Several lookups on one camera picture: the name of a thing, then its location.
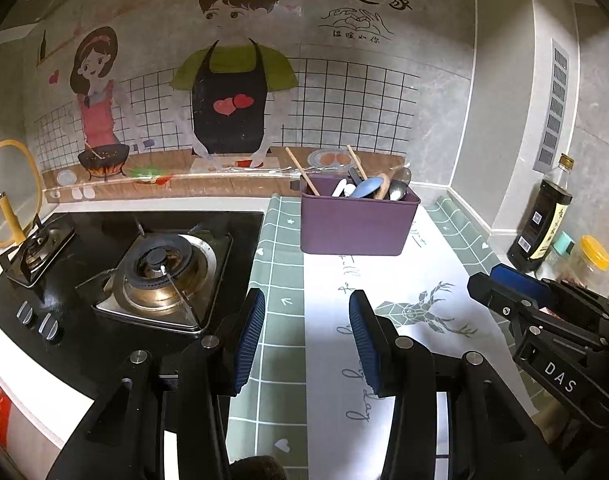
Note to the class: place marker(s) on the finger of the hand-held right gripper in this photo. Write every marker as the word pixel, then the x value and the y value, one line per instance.
pixel 519 280
pixel 489 292

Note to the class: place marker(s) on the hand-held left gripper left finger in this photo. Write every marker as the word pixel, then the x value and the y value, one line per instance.
pixel 249 340

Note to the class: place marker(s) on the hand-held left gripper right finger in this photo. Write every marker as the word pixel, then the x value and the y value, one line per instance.
pixel 362 342

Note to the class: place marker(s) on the purple utensil container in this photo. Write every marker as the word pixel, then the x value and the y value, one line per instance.
pixel 357 225

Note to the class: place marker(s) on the metal spoon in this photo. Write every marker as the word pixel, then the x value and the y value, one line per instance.
pixel 397 191
pixel 402 177

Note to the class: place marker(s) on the black slotted utensil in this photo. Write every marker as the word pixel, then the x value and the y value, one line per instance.
pixel 356 175

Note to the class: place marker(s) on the person's right forearm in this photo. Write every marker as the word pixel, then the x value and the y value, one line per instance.
pixel 552 422

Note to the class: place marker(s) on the jar with teal lid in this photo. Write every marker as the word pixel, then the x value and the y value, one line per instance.
pixel 559 255

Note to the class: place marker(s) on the green white table mat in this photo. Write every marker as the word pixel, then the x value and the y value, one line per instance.
pixel 324 300

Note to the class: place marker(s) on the dark soy sauce bottle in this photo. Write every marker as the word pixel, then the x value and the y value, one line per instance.
pixel 539 220

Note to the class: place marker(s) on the jar with yellow lid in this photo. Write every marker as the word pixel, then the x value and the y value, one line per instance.
pixel 587 265

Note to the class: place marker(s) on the large stove burner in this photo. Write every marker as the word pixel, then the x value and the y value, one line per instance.
pixel 162 280

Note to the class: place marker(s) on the white ceramic spoon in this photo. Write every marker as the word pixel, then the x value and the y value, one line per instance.
pixel 342 190

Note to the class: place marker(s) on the blue ceramic spoon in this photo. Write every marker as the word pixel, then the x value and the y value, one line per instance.
pixel 368 187

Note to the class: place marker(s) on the black gas stove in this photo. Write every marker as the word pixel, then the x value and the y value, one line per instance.
pixel 84 255

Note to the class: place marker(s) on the stove knob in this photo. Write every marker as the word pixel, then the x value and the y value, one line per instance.
pixel 49 326
pixel 25 312

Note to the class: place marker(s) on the small stove burner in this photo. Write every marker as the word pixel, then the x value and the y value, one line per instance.
pixel 37 250

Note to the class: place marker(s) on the glass pot lid yellow rim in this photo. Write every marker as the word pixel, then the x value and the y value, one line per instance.
pixel 9 180

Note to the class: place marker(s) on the grey wall vent grille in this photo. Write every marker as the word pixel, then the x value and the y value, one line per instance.
pixel 552 105

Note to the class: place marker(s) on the cartoon wall poster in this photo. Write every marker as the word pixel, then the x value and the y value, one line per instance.
pixel 244 85

